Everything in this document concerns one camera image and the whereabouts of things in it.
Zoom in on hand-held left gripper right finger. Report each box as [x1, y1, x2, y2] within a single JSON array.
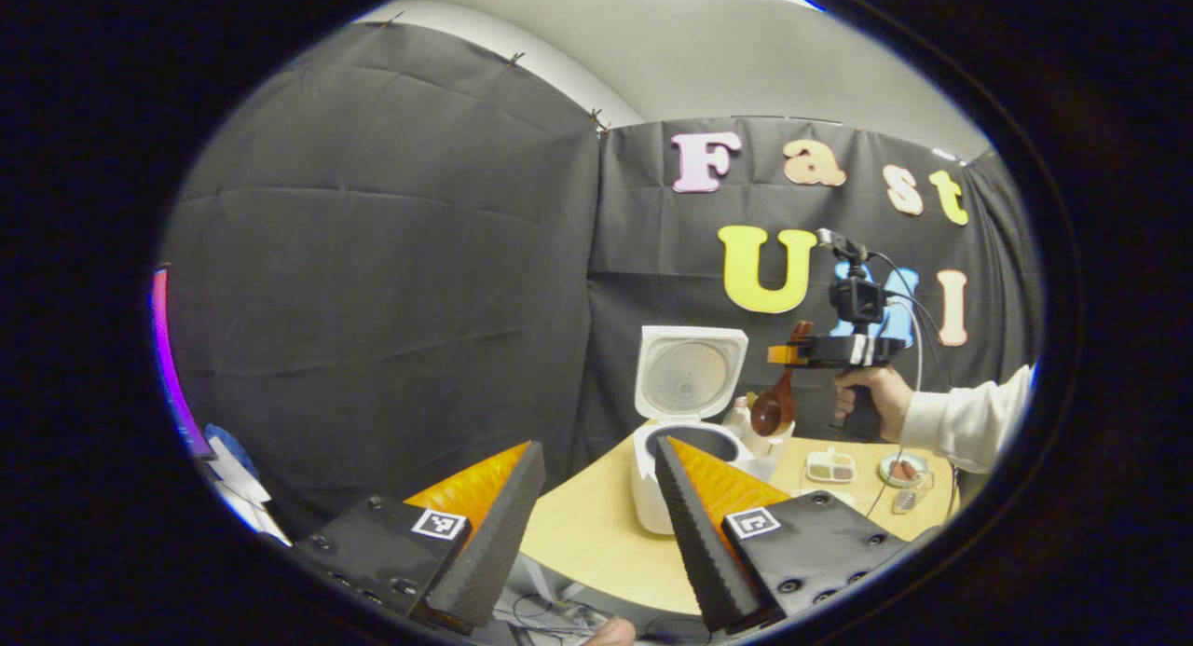
[[654, 436, 919, 635]]

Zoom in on tangled dark floor cables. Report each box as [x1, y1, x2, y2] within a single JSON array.
[[492, 553, 611, 643]]

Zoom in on brown wooden spoon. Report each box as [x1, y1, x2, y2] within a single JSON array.
[[751, 321, 814, 438]]

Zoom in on white divided grain dish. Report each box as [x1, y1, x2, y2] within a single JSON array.
[[806, 448, 857, 484]]

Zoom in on blue and white cloth pile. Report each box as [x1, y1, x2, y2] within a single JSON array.
[[202, 424, 293, 547]]

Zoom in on pale green plate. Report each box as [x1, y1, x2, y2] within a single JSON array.
[[879, 452, 930, 488]]

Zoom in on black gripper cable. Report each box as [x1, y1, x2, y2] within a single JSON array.
[[865, 251, 961, 521]]

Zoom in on black backdrop cloth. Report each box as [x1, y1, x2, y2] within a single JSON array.
[[158, 21, 1045, 535]]

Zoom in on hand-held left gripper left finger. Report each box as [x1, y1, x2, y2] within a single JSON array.
[[294, 441, 547, 636]]

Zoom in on white toaster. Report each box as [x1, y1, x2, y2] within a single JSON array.
[[722, 394, 796, 460]]

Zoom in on white rice cooker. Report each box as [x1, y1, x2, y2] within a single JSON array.
[[631, 325, 756, 535]]

